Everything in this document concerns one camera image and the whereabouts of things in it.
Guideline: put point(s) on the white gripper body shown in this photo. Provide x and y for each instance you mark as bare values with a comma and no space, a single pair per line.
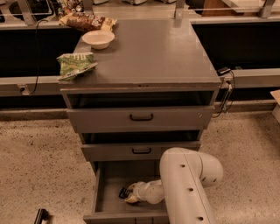
141,190

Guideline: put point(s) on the black rxbar chocolate bar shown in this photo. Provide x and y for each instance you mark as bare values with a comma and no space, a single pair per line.
124,193

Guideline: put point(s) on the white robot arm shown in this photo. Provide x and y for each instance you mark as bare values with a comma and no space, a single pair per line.
184,176

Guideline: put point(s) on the grey bottom drawer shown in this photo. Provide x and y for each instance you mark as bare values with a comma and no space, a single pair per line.
109,208

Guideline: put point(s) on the grey drawer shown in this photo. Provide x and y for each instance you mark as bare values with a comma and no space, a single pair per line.
109,208
110,112
117,146

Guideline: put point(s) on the grey middle drawer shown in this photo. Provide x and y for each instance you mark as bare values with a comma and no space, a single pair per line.
117,146

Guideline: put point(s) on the grey top drawer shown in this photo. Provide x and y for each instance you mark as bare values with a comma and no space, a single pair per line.
110,112

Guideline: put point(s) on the grey drawer cabinet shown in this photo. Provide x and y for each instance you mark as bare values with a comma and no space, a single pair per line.
150,56

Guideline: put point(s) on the black object on floor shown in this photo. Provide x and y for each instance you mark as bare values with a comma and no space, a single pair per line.
43,217

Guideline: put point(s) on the green chip bag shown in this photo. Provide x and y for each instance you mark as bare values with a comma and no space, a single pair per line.
73,64

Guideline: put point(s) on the white bowl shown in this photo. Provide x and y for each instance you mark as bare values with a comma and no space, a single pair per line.
98,39

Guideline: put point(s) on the brown snack bag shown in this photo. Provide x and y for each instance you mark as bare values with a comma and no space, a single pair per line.
87,23

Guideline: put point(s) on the black middle drawer handle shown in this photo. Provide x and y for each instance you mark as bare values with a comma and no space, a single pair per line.
141,151

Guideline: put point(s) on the black drawer handle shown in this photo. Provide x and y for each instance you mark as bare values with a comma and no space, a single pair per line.
141,151
145,118

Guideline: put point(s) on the black top drawer handle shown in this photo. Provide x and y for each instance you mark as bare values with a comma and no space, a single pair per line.
145,118

